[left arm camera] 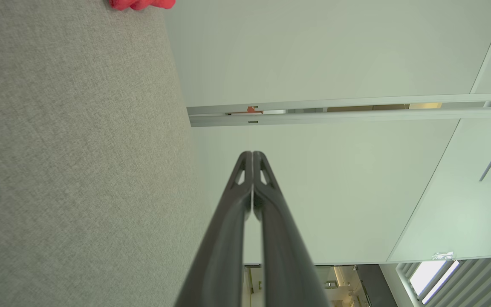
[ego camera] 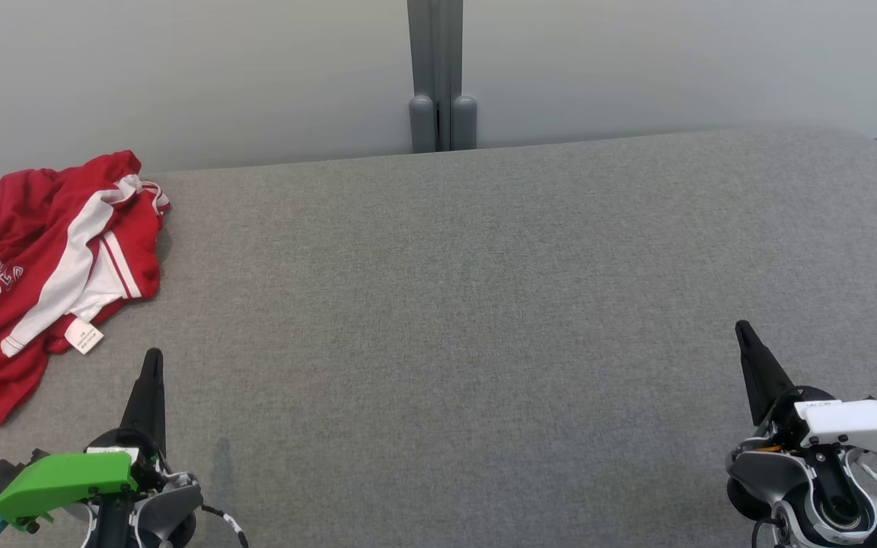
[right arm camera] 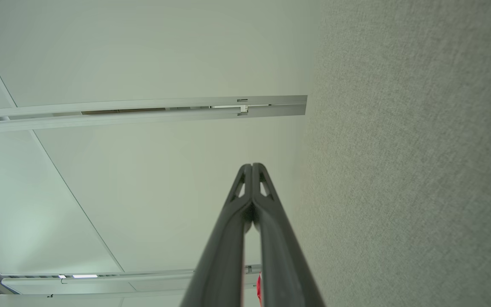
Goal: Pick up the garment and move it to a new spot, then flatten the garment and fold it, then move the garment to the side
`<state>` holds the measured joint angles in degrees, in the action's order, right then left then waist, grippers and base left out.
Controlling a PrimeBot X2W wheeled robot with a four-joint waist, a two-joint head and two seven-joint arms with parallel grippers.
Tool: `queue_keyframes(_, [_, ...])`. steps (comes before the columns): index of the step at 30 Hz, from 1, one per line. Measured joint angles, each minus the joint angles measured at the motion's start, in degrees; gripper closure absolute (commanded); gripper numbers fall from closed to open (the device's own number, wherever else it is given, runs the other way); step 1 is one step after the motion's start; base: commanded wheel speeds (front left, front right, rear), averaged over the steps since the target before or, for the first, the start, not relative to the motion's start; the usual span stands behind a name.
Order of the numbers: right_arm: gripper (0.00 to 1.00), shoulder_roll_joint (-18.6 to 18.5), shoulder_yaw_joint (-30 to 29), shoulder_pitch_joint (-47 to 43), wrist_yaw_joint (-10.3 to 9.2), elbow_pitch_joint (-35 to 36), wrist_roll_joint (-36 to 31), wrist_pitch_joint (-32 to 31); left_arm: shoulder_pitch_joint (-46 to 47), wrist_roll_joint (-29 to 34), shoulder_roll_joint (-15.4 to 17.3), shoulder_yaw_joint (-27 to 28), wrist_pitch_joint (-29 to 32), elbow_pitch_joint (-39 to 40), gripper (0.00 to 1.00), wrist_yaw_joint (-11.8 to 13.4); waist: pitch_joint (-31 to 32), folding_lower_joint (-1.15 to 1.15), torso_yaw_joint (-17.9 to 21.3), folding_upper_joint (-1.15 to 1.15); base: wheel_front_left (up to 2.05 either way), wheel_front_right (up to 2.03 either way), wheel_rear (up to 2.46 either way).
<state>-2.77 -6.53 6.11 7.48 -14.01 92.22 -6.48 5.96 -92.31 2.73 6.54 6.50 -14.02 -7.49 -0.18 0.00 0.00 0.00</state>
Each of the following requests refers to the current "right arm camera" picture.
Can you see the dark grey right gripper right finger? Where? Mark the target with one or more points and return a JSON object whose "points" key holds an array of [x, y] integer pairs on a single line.
{"points": [[279, 264]]}

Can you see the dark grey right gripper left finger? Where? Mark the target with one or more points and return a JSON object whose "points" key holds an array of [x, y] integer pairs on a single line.
{"points": [[224, 256]]}

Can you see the small red object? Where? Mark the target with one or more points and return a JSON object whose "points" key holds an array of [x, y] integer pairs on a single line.
{"points": [[258, 290]]}

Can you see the white ceiling rail with lamp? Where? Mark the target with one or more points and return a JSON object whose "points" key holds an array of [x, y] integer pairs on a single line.
{"points": [[143, 282]]}

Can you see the long white ceiling light rail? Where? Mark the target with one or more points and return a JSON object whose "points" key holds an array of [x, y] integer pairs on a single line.
{"points": [[143, 104]]}

